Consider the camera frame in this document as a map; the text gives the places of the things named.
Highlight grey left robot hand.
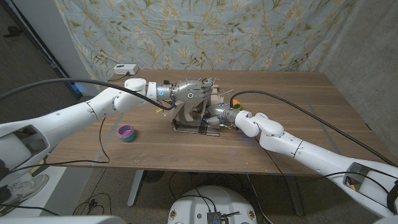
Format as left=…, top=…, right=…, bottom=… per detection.
left=155, top=79, right=216, bottom=104

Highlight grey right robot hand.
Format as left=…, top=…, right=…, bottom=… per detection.
left=203, top=102, right=242, bottom=128

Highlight beige plaid fringed scarf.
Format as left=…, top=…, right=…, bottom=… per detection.
left=169, top=77, right=234, bottom=137

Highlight white power strip box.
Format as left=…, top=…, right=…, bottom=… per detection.
left=113, top=63, right=139, bottom=76

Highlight floral printed backdrop cloth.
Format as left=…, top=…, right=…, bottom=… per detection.
left=54, top=0, right=357, bottom=91

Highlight purple teal stacked cups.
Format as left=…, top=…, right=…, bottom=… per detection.
left=116, top=124, right=137, bottom=143

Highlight white round robot torso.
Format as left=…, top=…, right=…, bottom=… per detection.
left=167, top=185, right=258, bottom=224

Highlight small grey torso module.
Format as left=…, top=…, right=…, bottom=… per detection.
left=207, top=211, right=229, bottom=224

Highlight white table leg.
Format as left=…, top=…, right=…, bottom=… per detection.
left=127, top=169, right=146, bottom=208

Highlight grey table leg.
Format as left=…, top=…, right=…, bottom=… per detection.
left=284, top=175, right=305, bottom=217

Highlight white robot chest panel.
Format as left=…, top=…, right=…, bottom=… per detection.
left=0, top=215, right=127, bottom=224

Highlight grey sneaker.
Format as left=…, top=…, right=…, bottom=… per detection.
left=0, top=173, right=50, bottom=216

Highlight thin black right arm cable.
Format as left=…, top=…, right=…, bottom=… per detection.
left=254, top=136, right=398, bottom=215

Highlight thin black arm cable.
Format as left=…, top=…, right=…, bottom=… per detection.
left=9, top=117, right=111, bottom=174
left=254, top=136, right=398, bottom=215

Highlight black power strip cord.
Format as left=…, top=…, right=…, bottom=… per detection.
left=107, top=73, right=130, bottom=83

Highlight black cable under table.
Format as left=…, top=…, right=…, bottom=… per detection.
left=246, top=173, right=276, bottom=224

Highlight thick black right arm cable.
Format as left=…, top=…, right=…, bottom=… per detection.
left=229, top=90, right=398, bottom=167

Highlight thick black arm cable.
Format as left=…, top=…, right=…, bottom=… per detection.
left=0, top=77, right=177, bottom=111
left=229, top=90, right=398, bottom=167

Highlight black torso cable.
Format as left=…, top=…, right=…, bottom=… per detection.
left=169, top=170, right=218, bottom=214

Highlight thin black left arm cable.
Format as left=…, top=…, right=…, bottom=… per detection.
left=9, top=117, right=111, bottom=174

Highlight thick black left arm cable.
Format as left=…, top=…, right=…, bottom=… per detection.
left=0, top=77, right=177, bottom=111

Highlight black floor cable bundle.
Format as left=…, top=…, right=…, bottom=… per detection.
left=73, top=192, right=113, bottom=216

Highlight black door handle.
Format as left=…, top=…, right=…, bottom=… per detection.
left=2, top=25, right=23, bottom=38

